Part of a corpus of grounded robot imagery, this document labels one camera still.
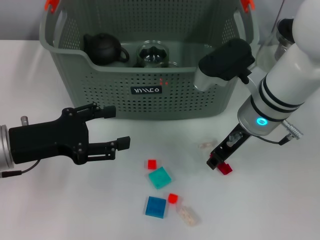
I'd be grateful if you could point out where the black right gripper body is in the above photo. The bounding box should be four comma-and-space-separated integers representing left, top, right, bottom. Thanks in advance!
211, 123, 253, 161

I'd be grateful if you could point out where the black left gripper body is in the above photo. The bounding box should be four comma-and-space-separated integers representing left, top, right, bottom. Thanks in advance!
8, 107, 91, 165

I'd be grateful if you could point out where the dark red translucent brick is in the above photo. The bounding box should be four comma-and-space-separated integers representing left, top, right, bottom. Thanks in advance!
209, 154, 233, 176

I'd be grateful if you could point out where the small white brick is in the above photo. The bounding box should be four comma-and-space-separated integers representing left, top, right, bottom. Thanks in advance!
198, 139, 218, 150

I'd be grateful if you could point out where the teal square brick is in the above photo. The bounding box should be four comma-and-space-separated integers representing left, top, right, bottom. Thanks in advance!
148, 166, 173, 190

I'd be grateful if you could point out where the grey-green perforated storage bin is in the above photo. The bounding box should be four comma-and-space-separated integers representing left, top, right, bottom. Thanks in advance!
39, 0, 260, 120

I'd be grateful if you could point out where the long clear white brick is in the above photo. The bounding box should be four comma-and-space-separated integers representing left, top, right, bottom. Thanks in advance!
176, 205, 202, 227

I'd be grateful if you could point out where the dark clay teapot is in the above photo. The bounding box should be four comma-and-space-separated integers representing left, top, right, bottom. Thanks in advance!
83, 31, 130, 66

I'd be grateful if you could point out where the blue four-stud brick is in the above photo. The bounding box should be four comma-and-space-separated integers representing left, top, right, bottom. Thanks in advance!
144, 196, 167, 220

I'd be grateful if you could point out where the left arm cable with connector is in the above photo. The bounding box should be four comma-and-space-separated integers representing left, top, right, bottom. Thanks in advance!
0, 159, 41, 179

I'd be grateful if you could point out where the arm cable with connector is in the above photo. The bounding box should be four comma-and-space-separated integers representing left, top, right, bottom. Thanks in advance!
0, 159, 41, 179
259, 119, 305, 146

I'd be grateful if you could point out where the right arm cable with connector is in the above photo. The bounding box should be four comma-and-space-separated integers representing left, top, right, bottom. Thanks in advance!
259, 119, 305, 146

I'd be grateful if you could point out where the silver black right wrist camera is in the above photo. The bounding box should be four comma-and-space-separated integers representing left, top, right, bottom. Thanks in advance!
193, 38, 256, 91

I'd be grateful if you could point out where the orange bin handle clip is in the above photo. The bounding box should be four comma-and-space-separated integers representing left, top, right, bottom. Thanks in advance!
240, 0, 255, 13
44, 0, 60, 13

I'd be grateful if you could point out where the glass pitcher with black handle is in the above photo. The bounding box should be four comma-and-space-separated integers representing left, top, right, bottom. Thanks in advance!
256, 17, 297, 71

